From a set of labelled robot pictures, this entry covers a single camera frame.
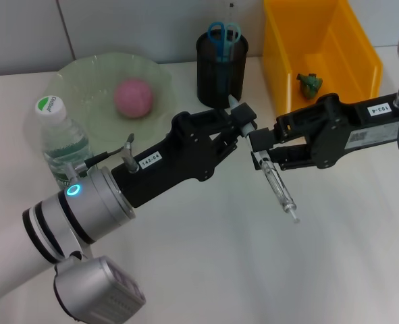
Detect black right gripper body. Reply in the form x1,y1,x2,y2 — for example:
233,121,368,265
307,93,399,171

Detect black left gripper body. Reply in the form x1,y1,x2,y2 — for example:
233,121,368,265
110,109,236,209

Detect grey retractable pen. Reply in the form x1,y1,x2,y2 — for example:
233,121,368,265
228,94,301,225

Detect green plastic wrapper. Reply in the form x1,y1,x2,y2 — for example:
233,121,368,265
296,72,325,101

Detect blue sheathed scissors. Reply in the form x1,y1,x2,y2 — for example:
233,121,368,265
207,22,242,95

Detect pink peach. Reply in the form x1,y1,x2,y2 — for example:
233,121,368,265
114,78,155,119

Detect transparent plastic ruler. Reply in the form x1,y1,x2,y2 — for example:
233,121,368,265
223,1,241,61

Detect clear green-label water bottle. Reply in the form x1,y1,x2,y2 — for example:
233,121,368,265
34,95,99,190

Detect black mesh pen holder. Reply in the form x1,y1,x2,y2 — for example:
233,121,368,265
196,29,249,109

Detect pale green glass fruit plate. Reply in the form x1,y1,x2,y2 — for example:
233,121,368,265
25,52,182,159

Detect yellow plastic bin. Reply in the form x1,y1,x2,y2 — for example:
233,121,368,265
262,0,384,117

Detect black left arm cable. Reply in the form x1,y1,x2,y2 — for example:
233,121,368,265
65,133,140,180

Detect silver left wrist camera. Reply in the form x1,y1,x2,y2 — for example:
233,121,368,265
53,255,147,324

